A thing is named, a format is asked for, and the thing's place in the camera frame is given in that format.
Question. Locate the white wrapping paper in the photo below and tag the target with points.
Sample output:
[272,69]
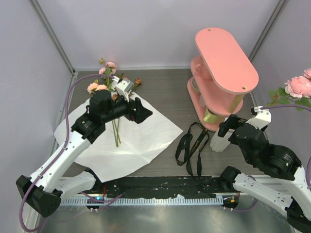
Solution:
[140,144]

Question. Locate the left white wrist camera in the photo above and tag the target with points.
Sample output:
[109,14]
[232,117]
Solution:
[123,87]

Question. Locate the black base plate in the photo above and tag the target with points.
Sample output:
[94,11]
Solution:
[164,187]

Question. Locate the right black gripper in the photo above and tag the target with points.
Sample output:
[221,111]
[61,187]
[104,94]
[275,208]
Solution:
[229,123]

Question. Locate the pink rose bouquet flowers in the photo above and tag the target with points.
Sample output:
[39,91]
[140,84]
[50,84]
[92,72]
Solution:
[107,80]

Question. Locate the white slotted cable duct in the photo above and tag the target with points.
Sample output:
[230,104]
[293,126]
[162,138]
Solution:
[179,200]

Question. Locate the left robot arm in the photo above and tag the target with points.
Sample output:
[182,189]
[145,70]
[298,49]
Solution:
[44,190]

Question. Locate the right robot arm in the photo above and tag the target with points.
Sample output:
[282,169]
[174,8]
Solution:
[276,161]

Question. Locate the pink cup on shelf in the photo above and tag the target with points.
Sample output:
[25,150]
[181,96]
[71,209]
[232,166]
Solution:
[201,69]

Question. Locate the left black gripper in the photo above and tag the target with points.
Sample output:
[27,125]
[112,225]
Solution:
[141,113]

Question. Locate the pink three-tier shelf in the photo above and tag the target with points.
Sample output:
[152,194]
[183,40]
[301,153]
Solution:
[230,75]

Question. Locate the pink rose flower stem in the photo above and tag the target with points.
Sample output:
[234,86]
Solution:
[297,91]

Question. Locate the white ribbed vase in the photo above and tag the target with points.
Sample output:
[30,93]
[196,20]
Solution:
[220,140]

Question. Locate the yellow-green mug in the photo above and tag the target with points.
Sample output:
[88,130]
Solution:
[212,118]

